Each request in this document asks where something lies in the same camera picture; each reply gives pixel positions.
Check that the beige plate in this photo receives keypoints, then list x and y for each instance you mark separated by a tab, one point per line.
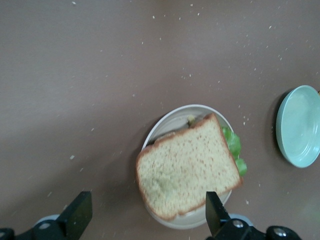
172	120

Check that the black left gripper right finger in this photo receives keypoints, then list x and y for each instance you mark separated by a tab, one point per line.
215	215

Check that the green lettuce leaf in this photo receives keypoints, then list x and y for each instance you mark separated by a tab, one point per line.
233	145

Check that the mint green plate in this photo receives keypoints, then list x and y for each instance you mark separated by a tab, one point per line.
300	127

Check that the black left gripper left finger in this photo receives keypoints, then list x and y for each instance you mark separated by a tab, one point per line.
75	215

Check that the yellowish crumb on plate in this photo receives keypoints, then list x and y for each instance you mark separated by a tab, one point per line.
191	118

